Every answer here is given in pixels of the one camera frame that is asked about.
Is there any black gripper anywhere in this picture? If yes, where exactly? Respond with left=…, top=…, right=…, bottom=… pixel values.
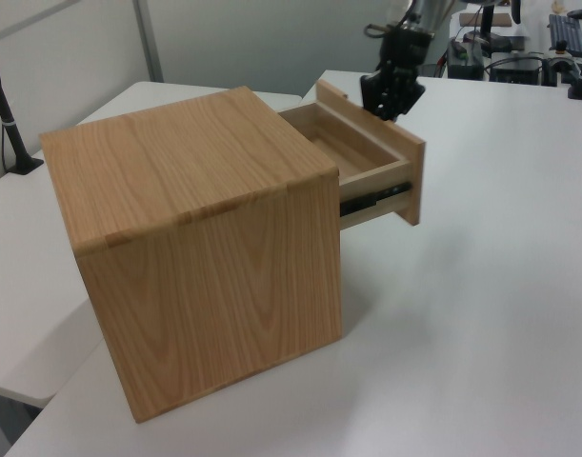
left=359, top=29, right=433, bottom=122

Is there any wooden drawer with dark handle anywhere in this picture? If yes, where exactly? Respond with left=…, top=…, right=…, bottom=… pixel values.
left=276, top=79, right=427, bottom=231

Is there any black metal drawer slide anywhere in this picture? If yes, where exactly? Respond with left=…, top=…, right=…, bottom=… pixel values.
left=338, top=180, right=412, bottom=218

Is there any wooden drawer cabinet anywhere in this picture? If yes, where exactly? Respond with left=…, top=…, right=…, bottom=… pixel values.
left=38, top=85, right=345, bottom=426

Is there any black electronics box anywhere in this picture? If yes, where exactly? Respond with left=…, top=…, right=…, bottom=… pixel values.
left=446, top=39, right=486, bottom=81

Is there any brown board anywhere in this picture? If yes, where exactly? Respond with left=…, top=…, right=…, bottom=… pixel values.
left=458, top=10, right=512, bottom=30

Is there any black monitor stand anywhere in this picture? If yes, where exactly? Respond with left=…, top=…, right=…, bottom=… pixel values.
left=465, top=0, right=512, bottom=52

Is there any dark computer case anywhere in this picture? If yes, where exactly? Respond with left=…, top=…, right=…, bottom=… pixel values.
left=489, top=50, right=559, bottom=88

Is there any black keyboard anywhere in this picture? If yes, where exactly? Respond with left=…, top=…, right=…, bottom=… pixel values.
left=547, top=13, right=582, bottom=55

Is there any black pole with white tie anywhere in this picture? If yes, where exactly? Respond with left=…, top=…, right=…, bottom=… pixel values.
left=0, top=40, right=46, bottom=176

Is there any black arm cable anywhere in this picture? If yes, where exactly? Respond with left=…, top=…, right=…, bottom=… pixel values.
left=363, top=21, right=399, bottom=38

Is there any aluminium frame post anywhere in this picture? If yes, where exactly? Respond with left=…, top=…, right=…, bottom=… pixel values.
left=130, top=0, right=166, bottom=83

